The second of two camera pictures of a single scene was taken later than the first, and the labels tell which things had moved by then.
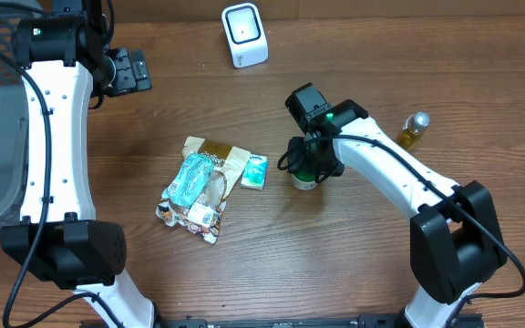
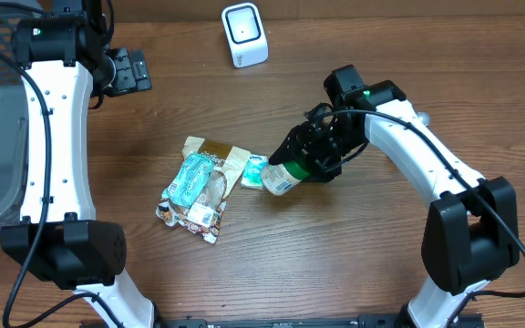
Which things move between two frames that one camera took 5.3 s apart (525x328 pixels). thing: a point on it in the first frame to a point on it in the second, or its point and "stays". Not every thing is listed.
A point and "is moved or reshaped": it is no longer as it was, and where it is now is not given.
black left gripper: (126, 82) stays
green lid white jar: (303, 181) is moved or reshaped
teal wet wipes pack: (189, 179) stays
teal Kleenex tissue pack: (254, 173) stays
